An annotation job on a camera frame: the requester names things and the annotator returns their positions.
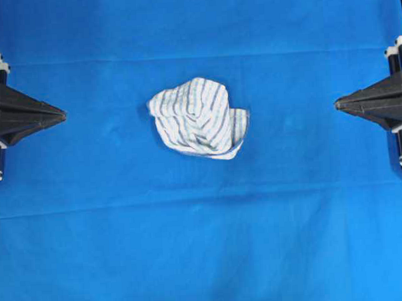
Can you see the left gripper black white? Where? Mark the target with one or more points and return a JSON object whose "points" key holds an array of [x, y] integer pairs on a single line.
{"points": [[14, 129]]}

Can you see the white blue striped towel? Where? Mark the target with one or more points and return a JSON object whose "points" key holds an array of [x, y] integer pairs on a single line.
{"points": [[195, 118]]}

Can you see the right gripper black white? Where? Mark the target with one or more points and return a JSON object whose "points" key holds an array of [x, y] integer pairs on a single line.
{"points": [[389, 117]]}

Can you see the blue table cloth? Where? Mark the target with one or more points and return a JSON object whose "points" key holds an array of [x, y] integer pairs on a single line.
{"points": [[98, 209]]}

